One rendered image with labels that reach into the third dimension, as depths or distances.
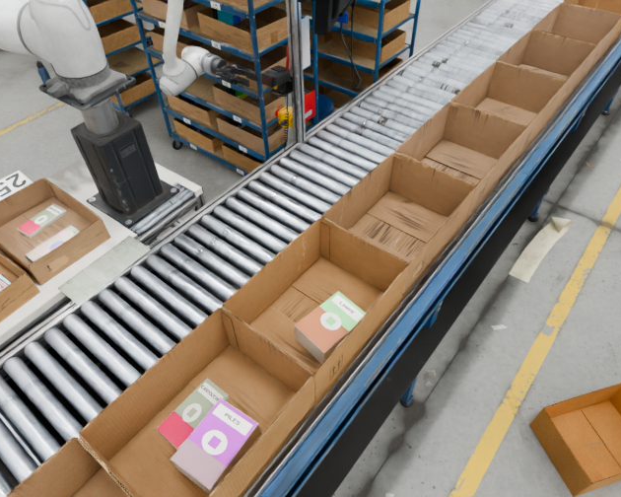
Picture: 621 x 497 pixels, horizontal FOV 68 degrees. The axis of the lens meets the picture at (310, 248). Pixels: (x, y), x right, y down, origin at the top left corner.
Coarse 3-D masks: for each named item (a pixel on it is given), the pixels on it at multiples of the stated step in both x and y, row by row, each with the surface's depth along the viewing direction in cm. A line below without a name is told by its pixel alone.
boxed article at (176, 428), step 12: (204, 384) 114; (192, 396) 112; (204, 396) 112; (216, 396) 111; (228, 396) 112; (180, 408) 110; (192, 408) 110; (204, 408) 110; (168, 420) 108; (180, 420) 108; (192, 420) 108; (168, 432) 106; (180, 432) 106; (180, 444) 104
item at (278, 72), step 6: (276, 66) 185; (282, 66) 186; (264, 72) 183; (270, 72) 181; (276, 72) 181; (282, 72) 183; (288, 72) 185; (264, 78) 181; (270, 78) 180; (276, 78) 181; (282, 78) 183; (288, 78) 186; (264, 84) 183; (270, 84) 181; (276, 84) 182; (282, 84) 187; (276, 90) 188; (282, 90) 189
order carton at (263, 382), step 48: (192, 336) 108; (240, 336) 115; (144, 384) 101; (192, 384) 115; (240, 384) 115; (288, 384) 113; (96, 432) 96; (144, 432) 107; (288, 432) 103; (144, 480) 100; (240, 480) 92
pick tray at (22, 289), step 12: (0, 264) 161; (12, 264) 150; (12, 276) 157; (24, 276) 146; (12, 288) 144; (24, 288) 148; (36, 288) 152; (0, 300) 142; (12, 300) 146; (24, 300) 150; (0, 312) 144; (12, 312) 148
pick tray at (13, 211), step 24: (24, 192) 175; (48, 192) 183; (0, 216) 172; (24, 216) 177; (72, 216) 177; (96, 216) 165; (0, 240) 169; (24, 240) 169; (72, 240) 157; (96, 240) 165; (24, 264) 150; (48, 264) 154
